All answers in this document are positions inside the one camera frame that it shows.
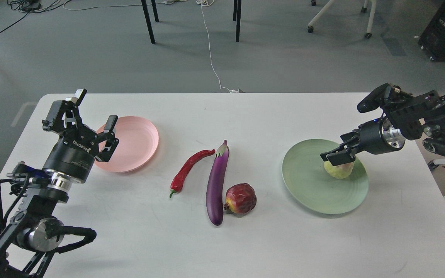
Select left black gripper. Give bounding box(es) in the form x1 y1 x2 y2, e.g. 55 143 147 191
42 89 119 183

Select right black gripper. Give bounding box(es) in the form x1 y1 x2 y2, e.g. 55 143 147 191
320 118 406 166

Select green yellow fruit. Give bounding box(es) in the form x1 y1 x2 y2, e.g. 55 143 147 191
323 161 355 179

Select red pomegranate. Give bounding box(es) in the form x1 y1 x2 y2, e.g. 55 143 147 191
223 183 257 214

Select red chili pepper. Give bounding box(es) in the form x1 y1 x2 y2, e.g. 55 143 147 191
168 149 216 198

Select purple eggplant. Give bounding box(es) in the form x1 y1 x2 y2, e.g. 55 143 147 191
206 140 229 226

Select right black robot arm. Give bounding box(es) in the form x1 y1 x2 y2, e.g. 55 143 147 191
320 83 445 166

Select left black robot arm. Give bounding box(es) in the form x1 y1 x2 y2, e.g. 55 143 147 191
0 89 119 278

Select green plate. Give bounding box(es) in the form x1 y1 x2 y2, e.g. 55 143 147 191
282 139 369 215

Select pink plate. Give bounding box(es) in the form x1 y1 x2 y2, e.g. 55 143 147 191
94 116 160 173

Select white chair base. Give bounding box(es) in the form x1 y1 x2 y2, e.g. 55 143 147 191
306 0 378 40

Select black table legs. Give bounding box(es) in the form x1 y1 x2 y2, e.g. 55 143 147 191
141 0 242 44

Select black cables on floor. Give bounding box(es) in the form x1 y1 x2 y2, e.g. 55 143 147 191
0 0 142 45

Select white cable on floor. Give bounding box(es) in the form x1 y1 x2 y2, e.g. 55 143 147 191
196 0 245 94

